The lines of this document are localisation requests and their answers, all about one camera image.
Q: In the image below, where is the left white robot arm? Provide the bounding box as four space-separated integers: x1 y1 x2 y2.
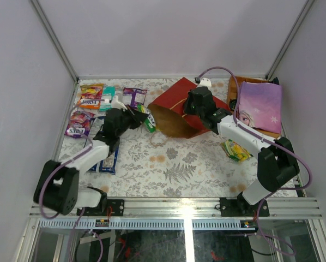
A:
33 106 149 219

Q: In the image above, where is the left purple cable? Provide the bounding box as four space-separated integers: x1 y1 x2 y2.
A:
38 136 94 227

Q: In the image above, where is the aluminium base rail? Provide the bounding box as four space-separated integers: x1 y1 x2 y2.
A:
29 196 323 221

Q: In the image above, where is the purple Frozen bag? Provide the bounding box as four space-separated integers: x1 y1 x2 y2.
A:
237 81 282 134

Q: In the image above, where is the teal snack packet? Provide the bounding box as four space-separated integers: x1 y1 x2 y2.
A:
99 86 116 112

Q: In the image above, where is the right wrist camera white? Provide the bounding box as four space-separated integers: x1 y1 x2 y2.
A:
195 77 212 89

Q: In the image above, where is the purple Fox's candy bag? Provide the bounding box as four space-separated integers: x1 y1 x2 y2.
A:
64 111 95 139

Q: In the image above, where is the purple chocolate bar wrapper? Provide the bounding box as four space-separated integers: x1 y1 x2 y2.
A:
122 88 148 109

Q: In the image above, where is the orange Fox's candy bag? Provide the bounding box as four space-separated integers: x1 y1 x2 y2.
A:
77 84 104 110

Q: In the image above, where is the yellow green candy bag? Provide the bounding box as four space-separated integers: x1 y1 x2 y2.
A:
221 139 253 162

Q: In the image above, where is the dark rolled tape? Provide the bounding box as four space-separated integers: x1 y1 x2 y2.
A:
229 99 237 111

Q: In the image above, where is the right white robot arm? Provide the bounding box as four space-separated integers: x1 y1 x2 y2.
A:
184 86 299 216

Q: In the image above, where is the red paper bag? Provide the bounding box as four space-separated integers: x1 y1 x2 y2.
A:
148 78 232 139

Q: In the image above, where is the blue Doritos chip bag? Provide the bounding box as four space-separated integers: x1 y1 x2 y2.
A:
85 115 120 175

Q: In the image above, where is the green Fox's candy bag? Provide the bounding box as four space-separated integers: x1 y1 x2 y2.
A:
137 104 156 133

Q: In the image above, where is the wooden tray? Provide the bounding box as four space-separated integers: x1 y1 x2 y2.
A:
227 76 281 139

